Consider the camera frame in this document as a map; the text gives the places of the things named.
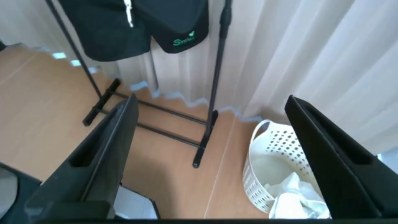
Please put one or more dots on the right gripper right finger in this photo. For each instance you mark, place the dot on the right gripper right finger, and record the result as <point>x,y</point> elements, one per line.
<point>351,193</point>

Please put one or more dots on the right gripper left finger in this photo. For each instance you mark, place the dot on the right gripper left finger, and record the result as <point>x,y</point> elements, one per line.
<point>77,186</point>

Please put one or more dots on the black shorts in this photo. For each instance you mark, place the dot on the black shorts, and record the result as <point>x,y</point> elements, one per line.
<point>102,31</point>

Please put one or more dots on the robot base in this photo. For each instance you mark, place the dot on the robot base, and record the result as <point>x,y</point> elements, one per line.
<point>136,205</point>

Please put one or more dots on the white laundry basket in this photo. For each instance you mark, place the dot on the white laundry basket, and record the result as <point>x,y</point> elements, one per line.
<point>252,180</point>

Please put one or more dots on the black clothes rack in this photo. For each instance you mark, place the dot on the black clothes rack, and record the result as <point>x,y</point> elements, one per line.
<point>217,77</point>

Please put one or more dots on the white garment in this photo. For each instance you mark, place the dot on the white garment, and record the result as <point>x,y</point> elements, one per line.
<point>292,199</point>

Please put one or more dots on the beige curtain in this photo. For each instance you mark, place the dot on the beige curtain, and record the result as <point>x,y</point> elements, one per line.
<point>311,46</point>

